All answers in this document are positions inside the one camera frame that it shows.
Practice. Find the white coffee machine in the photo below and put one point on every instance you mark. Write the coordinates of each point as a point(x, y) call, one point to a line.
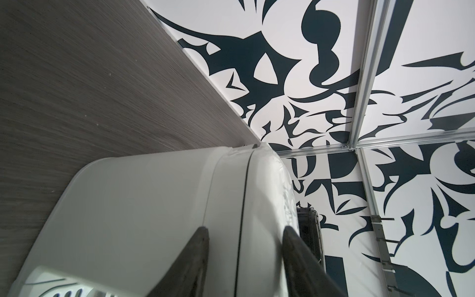
point(122, 222)

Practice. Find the black coffee machine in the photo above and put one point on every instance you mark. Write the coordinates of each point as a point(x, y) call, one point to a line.
point(310, 232)

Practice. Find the wall hook rail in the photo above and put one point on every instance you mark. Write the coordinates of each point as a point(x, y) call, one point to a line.
point(389, 271)

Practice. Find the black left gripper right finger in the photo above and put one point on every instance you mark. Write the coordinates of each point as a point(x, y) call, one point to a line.
point(305, 277)

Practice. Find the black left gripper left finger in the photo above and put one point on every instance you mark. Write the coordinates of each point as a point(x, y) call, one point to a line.
point(186, 276)

